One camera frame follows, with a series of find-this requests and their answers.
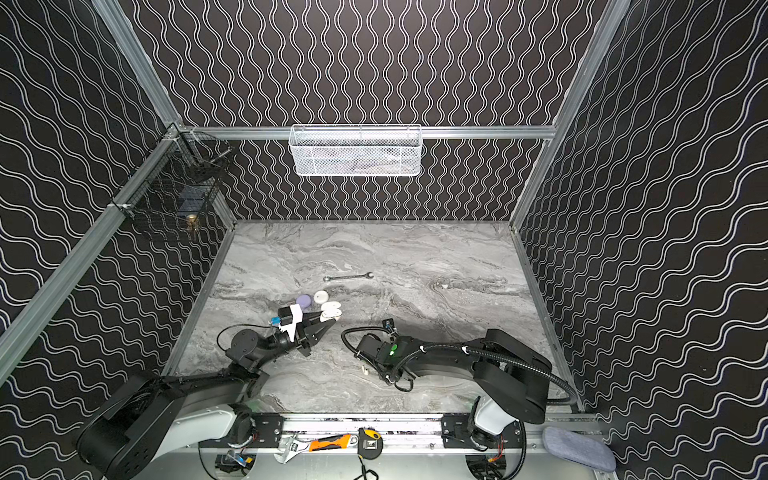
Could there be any purple earbud charging case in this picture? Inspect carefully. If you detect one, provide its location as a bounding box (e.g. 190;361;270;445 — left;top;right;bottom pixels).
296;294;313;310

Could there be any white earbud charging case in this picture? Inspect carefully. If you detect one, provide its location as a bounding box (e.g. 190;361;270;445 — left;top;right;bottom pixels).
313;290;330;305

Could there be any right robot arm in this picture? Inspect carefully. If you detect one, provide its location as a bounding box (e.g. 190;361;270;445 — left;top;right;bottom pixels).
341;325;578;451

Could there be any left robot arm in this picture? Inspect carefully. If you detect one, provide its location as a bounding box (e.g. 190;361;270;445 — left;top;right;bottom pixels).
74;312;337;479

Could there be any silver combination wrench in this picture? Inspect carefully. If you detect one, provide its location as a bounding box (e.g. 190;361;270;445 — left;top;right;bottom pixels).
323;272;374;282

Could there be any black yellow tape measure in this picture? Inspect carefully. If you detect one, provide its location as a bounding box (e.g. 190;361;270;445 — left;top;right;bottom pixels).
357;428;383;460

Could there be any orange adjustable wrench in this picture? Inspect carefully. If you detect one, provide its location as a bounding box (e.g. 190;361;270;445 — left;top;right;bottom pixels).
274;434;359;464

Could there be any brass padlock in basket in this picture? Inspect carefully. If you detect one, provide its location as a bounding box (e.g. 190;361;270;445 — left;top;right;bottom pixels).
185;214;200;236

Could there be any grey cloth pad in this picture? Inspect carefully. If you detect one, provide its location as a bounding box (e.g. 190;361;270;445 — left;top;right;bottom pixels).
542;427;617;473

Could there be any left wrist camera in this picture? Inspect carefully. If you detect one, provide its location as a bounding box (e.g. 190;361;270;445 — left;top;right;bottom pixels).
272;303;303;342

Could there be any black wire basket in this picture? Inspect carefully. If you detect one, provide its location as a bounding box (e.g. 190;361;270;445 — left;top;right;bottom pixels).
118;131;233;244

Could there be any white wire mesh basket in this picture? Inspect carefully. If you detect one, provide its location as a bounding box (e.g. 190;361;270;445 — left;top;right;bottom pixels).
288;124;424;177

